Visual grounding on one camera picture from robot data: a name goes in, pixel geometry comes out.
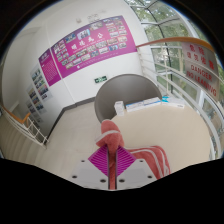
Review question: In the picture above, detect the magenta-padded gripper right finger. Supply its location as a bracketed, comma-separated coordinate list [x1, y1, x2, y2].
[114, 145, 158, 191]

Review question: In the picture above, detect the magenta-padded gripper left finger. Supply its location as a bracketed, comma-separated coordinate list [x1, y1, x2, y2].
[69, 144, 111, 191]

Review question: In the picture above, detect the pink towel with white trim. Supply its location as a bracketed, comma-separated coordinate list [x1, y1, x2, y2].
[95, 119, 172, 191]

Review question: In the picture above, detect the small upright white box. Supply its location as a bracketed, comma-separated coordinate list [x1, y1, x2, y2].
[114, 100, 126, 117]

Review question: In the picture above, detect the large flat white box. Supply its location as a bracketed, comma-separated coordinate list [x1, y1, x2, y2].
[163, 98, 186, 110]

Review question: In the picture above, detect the white stair railing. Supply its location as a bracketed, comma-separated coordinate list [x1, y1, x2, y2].
[0, 103, 48, 148]

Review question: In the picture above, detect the green exit sign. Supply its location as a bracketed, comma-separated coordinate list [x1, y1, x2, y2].
[93, 75, 109, 85]

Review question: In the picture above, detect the narrow magenta text poster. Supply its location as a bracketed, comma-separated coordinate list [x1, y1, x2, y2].
[38, 48, 63, 88]

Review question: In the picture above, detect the red-lettered danger sign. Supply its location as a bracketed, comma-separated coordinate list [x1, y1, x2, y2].
[180, 41, 221, 101]

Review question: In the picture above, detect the large magenta photo poster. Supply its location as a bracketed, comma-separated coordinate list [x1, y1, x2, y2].
[50, 14, 139, 80]

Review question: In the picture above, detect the white railing with orange handrail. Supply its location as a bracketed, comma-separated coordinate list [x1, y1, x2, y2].
[135, 36, 224, 162]

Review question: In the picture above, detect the white photo wall poster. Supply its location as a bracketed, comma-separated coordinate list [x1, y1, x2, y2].
[30, 64, 54, 103]
[25, 84, 45, 116]

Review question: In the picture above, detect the curved white-framed window wall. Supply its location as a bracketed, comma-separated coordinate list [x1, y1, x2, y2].
[124, 0, 224, 108]

